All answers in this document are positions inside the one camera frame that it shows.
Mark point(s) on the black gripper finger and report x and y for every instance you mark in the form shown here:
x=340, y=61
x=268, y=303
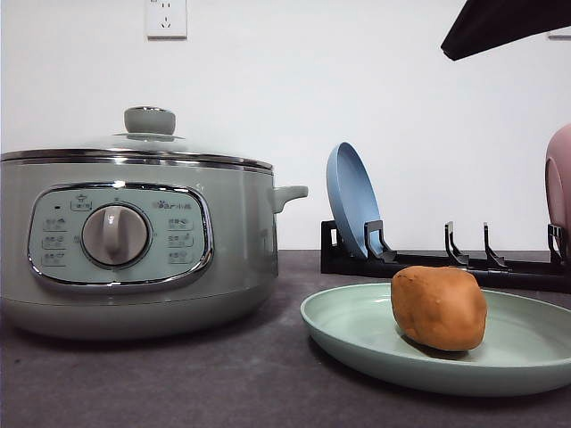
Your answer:
x=482, y=24

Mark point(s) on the brown potato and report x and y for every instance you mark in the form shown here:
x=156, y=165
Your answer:
x=442, y=307

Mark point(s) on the green plate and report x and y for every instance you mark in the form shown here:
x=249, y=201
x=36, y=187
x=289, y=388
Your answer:
x=525, y=340

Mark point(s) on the glass steamer lid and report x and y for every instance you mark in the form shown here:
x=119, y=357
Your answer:
x=149, y=137

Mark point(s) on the pink plate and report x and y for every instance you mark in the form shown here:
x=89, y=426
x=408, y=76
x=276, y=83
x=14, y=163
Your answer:
x=558, y=179

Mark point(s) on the blue plate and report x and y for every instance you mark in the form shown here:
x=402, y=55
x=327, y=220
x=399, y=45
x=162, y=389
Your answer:
x=354, y=198

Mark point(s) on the green electric steamer pot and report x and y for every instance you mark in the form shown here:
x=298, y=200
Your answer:
x=136, y=244

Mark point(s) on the black dish rack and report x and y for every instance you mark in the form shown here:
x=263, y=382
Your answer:
x=553, y=275

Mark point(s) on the gray table mat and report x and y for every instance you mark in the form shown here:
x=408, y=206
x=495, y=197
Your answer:
x=263, y=374

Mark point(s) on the white wall socket right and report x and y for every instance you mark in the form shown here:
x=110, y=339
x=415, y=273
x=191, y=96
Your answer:
x=560, y=34

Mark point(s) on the white wall socket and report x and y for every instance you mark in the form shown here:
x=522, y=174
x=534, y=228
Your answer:
x=167, y=21
x=560, y=34

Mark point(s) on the white wall socket left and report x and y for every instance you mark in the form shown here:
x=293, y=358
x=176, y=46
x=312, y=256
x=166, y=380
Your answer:
x=167, y=21

